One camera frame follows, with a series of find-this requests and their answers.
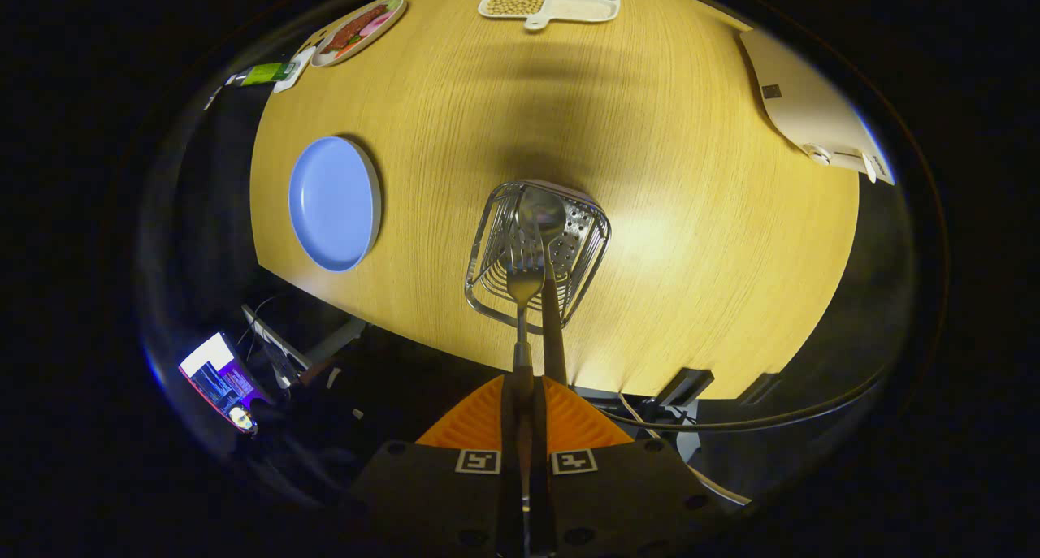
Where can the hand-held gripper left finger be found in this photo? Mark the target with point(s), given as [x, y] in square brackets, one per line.
[508, 460]

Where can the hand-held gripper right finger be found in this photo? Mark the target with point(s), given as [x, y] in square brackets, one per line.
[543, 460]

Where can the black table clamp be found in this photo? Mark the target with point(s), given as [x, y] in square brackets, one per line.
[686, 383]
[760, 387]

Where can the lit computer screen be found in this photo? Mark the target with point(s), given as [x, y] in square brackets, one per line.
[219, 379]

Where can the round blue plate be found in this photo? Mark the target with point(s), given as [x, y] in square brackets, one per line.
[333, 205]

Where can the white toaster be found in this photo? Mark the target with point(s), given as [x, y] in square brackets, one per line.
[804, 103]

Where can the plate of play food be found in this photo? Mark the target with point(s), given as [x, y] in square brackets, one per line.
[321, 58]

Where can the white square coaster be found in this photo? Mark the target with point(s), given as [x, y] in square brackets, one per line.
[296, 67]

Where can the white divided bean tray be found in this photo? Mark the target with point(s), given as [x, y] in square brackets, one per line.
[581, 10]

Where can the pink ham slice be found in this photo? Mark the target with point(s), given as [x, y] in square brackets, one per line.
[375, 25]

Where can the pile of yellow soybeans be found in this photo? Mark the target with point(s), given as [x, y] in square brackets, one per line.
[514, 5]

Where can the green drink bottle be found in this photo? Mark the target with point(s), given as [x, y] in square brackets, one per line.
[264, 74]

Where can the brown meat piece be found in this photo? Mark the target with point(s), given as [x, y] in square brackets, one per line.
[356, 28]

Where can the white metal frame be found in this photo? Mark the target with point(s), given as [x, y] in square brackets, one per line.
[272, 340]

